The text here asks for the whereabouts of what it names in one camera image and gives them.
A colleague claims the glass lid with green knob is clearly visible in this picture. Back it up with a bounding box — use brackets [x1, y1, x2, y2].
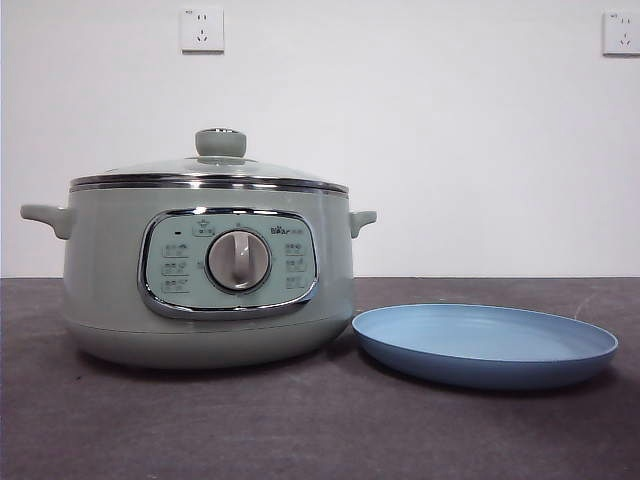
[69, 128, 350, 194]

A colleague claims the blue round plate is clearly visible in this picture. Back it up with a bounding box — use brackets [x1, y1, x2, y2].
[351, 305, 620, 392]

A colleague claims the pale green electric steamer pot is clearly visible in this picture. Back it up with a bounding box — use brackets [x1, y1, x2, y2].
[19, 169, 378, 372]

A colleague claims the white wall socket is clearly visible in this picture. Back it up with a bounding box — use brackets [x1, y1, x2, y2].
[601, 10, 640, 58]
[180, 6, 226, 56]

